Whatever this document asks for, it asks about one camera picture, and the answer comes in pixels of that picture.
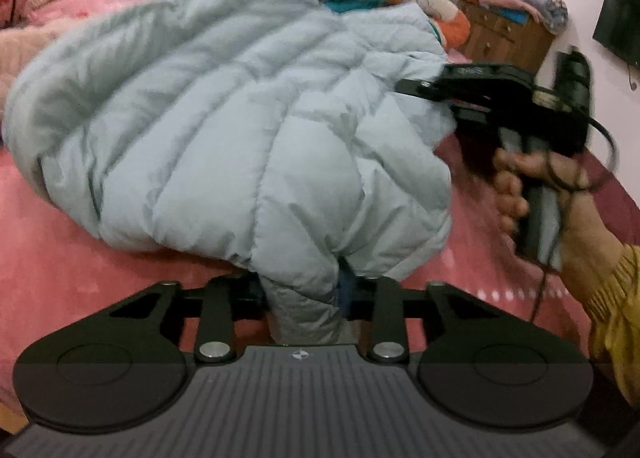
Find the light blue down jacket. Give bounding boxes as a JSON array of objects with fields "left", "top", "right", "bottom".
[{"left": 2, "top": 0, "right": 454, "bottom": 344}]

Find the yellow sleeve forearm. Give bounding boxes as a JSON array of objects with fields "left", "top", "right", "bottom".
[{"left": 586, "top": 244, "right": 639, "bottom": 407}]

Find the person right hand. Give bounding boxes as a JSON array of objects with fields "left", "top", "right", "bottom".
[{"left": 494, "top": 148, "right": 624, "bottom": 304}]

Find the wooden cabinet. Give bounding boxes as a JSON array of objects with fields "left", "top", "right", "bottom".
[{"left": 457, "top": 0, "right": 554, "bottom": 75}]

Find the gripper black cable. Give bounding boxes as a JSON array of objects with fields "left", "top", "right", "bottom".
[{"left": 527, "top": 112, "right": 620, "bottom": 325}]

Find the wall mounted television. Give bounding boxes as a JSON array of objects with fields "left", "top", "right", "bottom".
[{"left": 592, "top": 0, "right": 640, "bottom": 69}]

